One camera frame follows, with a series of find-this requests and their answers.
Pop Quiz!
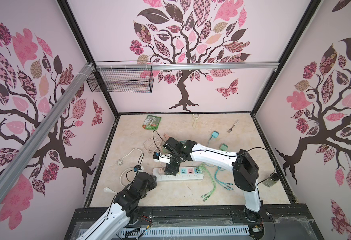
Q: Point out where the green charger plug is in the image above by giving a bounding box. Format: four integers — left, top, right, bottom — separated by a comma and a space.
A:
220, 144, 228, 152

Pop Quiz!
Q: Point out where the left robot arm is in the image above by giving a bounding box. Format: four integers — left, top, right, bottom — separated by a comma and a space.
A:
78, 171, 157, 240

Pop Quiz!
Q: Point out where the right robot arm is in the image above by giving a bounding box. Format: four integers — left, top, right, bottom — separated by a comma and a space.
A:
153, 137, 262, 215

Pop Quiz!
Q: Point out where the teal charger plug far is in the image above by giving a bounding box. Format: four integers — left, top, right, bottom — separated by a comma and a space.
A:
207, 131, 219, 147

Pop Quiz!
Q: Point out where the white multicolour power strip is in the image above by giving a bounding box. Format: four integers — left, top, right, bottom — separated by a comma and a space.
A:
152, 167, 204, 182

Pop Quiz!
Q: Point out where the cream vegetable peeler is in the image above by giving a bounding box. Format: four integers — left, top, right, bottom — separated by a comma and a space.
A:
192, 114, 200, 129

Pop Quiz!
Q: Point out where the green snack packet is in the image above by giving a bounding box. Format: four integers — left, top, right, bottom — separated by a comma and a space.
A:
142, 115, 161, 130

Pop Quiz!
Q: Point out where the metal fork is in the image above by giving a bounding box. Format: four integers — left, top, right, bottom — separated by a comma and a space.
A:
227, 120, 239, 133

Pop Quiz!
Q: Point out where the glass jar black lid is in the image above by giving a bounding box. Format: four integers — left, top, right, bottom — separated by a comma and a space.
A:
263, 173, 280, 188

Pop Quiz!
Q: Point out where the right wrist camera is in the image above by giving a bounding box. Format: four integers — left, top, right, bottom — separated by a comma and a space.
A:
153, 152, 172, 164

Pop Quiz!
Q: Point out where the tangled charging cables bundle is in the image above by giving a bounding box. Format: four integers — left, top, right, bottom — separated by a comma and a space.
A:
198, 163, 235, 202

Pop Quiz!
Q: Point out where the white power strip cable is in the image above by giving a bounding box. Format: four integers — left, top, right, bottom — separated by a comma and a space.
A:
116, 148, 144, 187

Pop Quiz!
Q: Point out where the black front base frame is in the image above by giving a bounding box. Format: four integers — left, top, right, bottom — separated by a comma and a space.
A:
65, 204, 323, 240

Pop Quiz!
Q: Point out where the black wire basket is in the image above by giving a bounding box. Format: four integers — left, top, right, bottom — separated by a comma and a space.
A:
87, 60, 154, 93

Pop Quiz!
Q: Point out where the white vented cable duct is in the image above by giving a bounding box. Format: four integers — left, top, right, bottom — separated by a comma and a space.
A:
77, 225, 251, 240

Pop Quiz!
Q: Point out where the back aluminium rail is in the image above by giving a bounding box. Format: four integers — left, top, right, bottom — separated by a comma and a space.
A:
96, 62, 279, 71

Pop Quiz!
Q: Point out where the aluminium rail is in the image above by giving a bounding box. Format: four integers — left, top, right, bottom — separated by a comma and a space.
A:
0, 63, 93, 204
96, 62, 279, 71

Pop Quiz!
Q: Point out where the left aluminium rail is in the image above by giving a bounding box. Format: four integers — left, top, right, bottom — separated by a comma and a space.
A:
0, 63, 93, 204

